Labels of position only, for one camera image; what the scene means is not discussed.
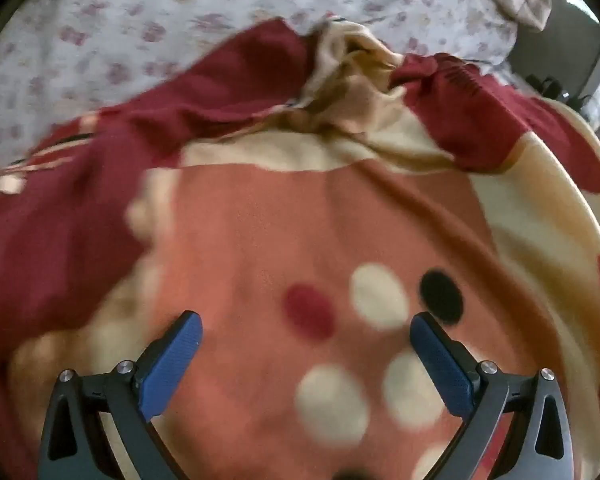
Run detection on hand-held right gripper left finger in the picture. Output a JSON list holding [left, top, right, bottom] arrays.
[[39, 311, 203, 480]]

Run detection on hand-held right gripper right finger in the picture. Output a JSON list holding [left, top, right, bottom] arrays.
[[410, 311, 576, 480]]

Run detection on maroon garment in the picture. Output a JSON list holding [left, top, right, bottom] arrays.
[[0, 17, 313, 356]]

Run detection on printed polka dot blanket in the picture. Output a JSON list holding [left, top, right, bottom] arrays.
[[0, 95, 600, 480]]

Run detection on floral bed sheet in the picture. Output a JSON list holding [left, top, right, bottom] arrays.
[[0, 0, 521, 181]]

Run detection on dark furniture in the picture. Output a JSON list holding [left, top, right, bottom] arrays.
[[510, 0, 600, 106]]

